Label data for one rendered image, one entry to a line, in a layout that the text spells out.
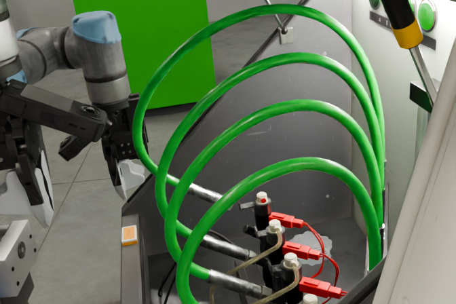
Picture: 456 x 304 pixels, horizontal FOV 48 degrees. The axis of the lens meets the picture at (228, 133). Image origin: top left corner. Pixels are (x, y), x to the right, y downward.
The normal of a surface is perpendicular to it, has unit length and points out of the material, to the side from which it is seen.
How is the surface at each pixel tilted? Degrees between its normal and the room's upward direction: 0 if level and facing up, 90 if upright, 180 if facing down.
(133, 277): 0
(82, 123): 88
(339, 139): 90
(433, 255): 76
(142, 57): 90
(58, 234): 0
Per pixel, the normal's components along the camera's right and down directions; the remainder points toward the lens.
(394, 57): -0.98, 0.16
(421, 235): -0.97, -0.06
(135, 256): -0.10, -0.90
